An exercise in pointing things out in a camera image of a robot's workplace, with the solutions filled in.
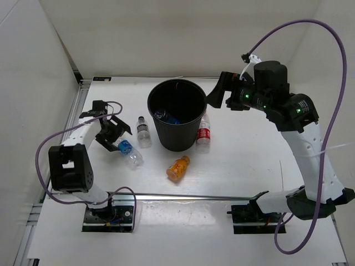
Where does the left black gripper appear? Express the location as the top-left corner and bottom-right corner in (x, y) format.
(94, 115), (130, 151)

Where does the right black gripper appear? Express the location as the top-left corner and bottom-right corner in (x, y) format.
(204, 72), (271, 113)

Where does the blue label bottle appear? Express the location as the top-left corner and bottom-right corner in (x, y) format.
(116, 138), (144, 169)
(154, 109), (180, 125)

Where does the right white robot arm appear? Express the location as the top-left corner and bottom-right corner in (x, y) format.
(206, 60), (354, 222)

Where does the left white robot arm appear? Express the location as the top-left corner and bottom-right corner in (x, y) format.
(48, 100), (133, 222)

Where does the black plastic waste bin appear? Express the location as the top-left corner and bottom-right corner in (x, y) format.
(147, 79), (207, 152)

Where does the black cap clear bottle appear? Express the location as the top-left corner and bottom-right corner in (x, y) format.
(136, 116), (151, 148)

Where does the red label water bottle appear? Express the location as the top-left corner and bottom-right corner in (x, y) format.
(196, 111), (211, 154)

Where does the left blue corner label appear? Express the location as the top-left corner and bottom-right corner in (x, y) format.
(93, 76), (111, 82)

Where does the orange juice bottle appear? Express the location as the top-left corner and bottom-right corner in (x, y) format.
(166, 156), (190, 182)

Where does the metal rail across table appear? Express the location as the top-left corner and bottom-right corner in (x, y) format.
(110, 191), (256, 201)

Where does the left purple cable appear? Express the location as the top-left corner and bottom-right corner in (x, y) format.
(35, 101), (136, 233)

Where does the purple cable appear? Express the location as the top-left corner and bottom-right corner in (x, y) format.
(35, 101), (136, 233)
(241, 18), (348, 255)

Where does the left aluminium frame rail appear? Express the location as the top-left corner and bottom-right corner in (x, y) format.
(13, 70), (91, 266)

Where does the aluminium frame rail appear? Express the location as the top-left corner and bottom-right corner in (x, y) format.
(13, 70), (91, 266)
(331, 214), (348, 266)

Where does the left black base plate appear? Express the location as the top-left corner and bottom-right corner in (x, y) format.
(82, 201), (136, 233)

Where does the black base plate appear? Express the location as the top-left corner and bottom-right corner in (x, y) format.
(226, 205), (281, 234)
(82, 201), (136, 233)

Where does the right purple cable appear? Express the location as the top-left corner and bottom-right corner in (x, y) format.
(241, 18), (348, 255)

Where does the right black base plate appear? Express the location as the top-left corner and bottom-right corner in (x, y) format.
(226, 205), (281, 234)

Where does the right aluminium frame rail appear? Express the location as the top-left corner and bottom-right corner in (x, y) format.
(331, 214), (348, 266)

